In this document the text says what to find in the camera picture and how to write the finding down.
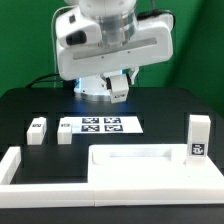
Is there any black cable on table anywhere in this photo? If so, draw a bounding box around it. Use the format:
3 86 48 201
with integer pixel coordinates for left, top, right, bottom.
25 72 69 89

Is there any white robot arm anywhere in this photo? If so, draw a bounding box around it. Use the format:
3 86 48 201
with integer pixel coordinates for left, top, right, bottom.
55 0 175 103

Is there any white desk tabletop tray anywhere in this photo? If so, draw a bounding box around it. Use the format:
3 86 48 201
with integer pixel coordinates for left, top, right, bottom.
87 144 224 189

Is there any white camera cable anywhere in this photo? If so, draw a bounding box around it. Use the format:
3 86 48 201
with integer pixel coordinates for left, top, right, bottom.
50 5 73 89

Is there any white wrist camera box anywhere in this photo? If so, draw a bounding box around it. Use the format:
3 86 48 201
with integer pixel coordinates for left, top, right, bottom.
56 8 102 48

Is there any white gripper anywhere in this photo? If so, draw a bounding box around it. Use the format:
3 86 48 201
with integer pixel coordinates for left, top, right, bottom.
58 21 173 90

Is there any fiducial marker sheet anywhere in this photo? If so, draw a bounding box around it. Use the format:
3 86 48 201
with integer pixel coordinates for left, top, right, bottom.
70 116 143 134

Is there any white U-shaped obstacle frame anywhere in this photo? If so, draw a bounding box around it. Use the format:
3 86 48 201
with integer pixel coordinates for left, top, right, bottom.
0 147 224 208

